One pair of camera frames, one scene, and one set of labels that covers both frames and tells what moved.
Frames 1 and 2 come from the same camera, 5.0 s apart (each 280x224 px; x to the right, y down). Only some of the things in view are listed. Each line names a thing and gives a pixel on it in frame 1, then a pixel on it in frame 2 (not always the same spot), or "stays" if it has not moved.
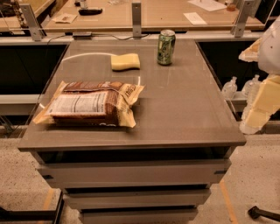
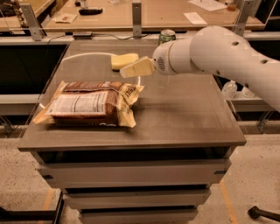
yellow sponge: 122,62 stays
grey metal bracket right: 247,8 stays
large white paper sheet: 208,5 stays
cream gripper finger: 250,54 -> 143,63
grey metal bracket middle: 136,20 stays
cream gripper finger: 266,102 -> 137,69
